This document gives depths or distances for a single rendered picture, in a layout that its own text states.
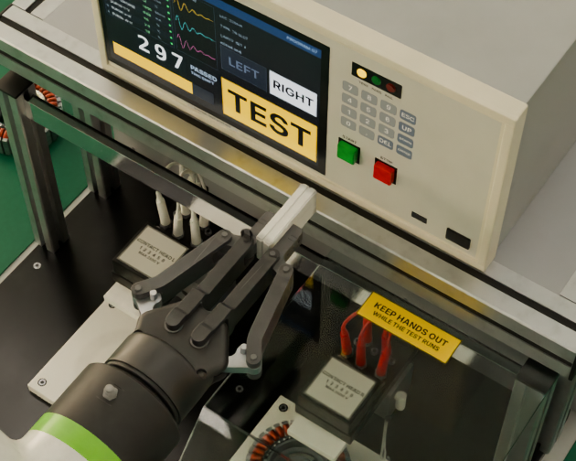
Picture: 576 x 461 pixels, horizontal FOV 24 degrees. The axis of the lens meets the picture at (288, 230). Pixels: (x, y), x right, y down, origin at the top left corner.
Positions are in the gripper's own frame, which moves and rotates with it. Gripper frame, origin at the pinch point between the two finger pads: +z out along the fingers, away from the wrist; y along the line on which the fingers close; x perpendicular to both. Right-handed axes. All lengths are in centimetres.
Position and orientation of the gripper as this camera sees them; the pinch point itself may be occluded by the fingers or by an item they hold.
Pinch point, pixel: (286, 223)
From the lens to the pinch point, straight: 112.6
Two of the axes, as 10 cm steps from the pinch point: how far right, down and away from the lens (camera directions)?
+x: 0.0, -5.9, -8.1
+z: 5.7, -6.7, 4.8
